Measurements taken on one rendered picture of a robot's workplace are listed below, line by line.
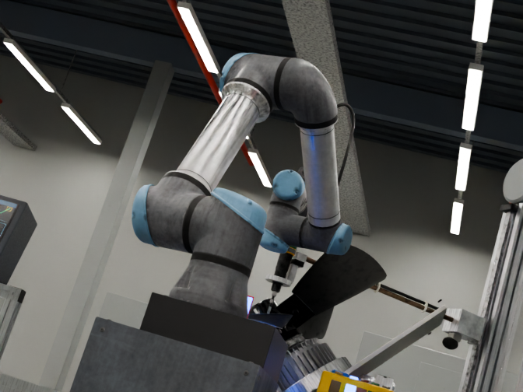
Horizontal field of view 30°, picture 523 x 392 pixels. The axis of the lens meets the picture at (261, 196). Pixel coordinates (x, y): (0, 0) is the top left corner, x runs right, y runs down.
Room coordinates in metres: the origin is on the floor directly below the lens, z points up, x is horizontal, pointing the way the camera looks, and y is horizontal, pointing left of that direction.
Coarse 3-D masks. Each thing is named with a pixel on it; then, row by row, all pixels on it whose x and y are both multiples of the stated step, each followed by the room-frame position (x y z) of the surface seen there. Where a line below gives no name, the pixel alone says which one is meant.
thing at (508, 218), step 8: (504, 208) 2.84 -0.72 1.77; (512, 208) 2.81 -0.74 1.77; (512, 216) 2.84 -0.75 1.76; (504, 224) 2.84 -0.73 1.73; (504, 232) 2.84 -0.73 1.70; (504, 240) 2.83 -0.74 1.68; (504, 248) 2.84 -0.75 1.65; (496, 256) 2.85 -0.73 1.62; (496, 264) 2.84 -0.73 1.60; (496, 272) 2.83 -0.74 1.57; (496, 280) 2.84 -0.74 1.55; (488, 288) 2.85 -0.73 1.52; (488, 296) 2.84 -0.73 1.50; (488, 304) 2.83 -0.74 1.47; (488, 312) 2.84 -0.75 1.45; (480, 344) 2.84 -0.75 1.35; (472, 352) 2.84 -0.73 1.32; (472, 360) 2.83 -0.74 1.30; (472, 368) 2.83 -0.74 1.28; (464, 384) 2.85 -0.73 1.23
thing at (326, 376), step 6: (324, 372) 2.12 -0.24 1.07; (330, 372) 2.13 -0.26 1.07; (324, 378) 2.12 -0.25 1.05; (330, 378) 2.12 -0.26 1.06; (336, 378) 2.12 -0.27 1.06; (342, 378) 2.12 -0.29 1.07; (348, 378) 2.11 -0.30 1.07; (324, 384) 2.12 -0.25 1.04; (342, 384) 2.12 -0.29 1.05; (354, 384) 2.11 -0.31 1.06; (360, 384) 2.11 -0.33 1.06; (366, 384) 2.11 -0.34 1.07; (372, 384) 2.11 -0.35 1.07; (318, 390) 2.12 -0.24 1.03; (324, 390) 2.12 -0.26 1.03; (342, 390) 2.11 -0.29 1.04; (372, 390) 2.10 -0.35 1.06; (378, 390) 2.10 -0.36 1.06; (384, 390) 2.10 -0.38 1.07; (390, 390) 2.10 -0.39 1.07
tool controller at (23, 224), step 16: (0, 208) 2.30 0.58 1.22; (16, 208) 2.29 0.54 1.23; (0, 224) 2.28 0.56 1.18; (16, 224) 2.28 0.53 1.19; (32, 224) 2.36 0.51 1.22; (0, 240) 2.27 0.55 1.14; (16, 240) 2.32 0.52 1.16; (0, 256) 2.26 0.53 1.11; (16, 256) 2.35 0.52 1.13; (0, 272) 2.29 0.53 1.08
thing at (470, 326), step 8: (448, 312) 2.82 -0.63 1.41; (456, 312) 2.79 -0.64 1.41; (464, 312) 2.77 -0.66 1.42; (456, 320) 2.78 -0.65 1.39; (464, 320) 2.77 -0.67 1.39; (472, 320) 2.79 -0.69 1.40; (480, 320) 2.80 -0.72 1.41; (448, 328) 2.80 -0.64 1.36; (456, 328) 2.77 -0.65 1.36; (464, 328) 2.78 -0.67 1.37; (472, 328) 2.79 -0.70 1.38; (480, 328) 2.80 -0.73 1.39; (464, 336) 2.80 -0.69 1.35; (472, 336) 2.79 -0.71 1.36; (480, 336) 2.80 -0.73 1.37; (472, 344) 2.84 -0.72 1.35
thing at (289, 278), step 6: (294, 258) 2.58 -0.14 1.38; (300, 258) 2.57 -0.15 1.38; (306, 258) 2.58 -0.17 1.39; (294, 264) 2.57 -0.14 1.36; (300, 264) 2.57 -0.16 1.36; (294, 270) 2.57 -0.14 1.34; (270, 276) 2.54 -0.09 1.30; (276, 276) 2.54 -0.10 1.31; (288, 276) 2.57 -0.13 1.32; (294, 276) 2.57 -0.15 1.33; (282, 282) 2.54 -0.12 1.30; (288, 282) 2.55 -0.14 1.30
